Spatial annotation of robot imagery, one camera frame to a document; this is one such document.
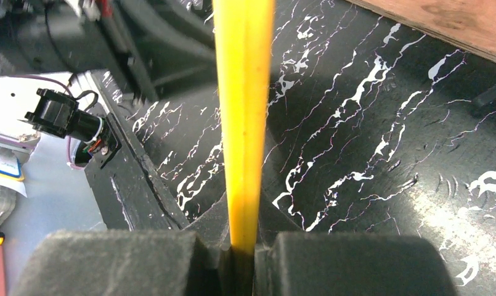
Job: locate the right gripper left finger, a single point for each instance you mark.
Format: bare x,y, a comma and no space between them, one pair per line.
123,263

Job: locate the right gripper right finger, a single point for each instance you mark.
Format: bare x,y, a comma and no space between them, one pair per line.
301,263

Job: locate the yellow framed whiteboard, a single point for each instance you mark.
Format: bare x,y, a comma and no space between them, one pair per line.
243,36

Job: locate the black marble pattern mat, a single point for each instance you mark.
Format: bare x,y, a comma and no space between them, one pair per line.
375,127

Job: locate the brown wooden board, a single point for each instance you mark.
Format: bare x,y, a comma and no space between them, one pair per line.
469,25

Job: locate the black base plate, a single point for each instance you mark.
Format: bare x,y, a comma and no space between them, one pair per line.
128,193

